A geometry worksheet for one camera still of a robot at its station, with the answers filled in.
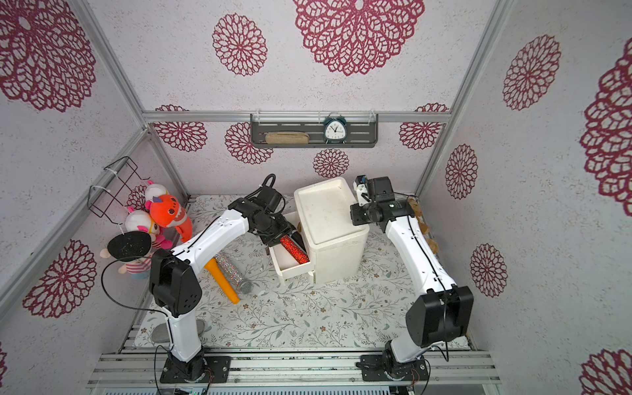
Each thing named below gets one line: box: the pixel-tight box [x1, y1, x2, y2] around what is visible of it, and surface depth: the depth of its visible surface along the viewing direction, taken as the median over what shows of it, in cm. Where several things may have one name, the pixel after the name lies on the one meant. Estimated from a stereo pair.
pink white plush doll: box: [125, 181, 173, 250], surface depth 89 cm
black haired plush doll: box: [99, 231, 153, 279], surface depth 79 cm
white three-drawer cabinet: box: [269, 176, 370, 285], surface depth 83 cm
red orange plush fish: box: [149, 194, 193, 243], surface depth 91 cm
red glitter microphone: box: [279, 235, 311, 265], surface depth 91 cm
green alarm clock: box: [323, 113, 349, 145], surface depth 92 cm
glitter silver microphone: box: [213, 252, 255, 295], surface depth 91 cm
